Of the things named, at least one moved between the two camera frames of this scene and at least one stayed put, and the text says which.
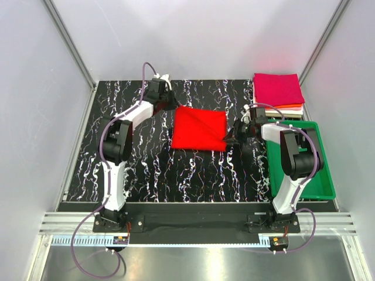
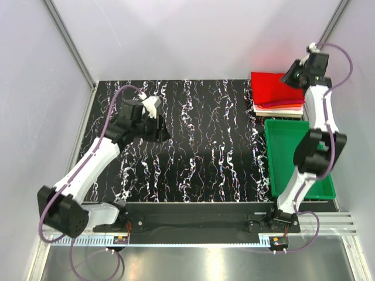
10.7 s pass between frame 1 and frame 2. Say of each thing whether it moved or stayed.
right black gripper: moved
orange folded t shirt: stayed
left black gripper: moved
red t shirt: moved
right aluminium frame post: stayed
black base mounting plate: stayed
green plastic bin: stayed
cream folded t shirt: stayed
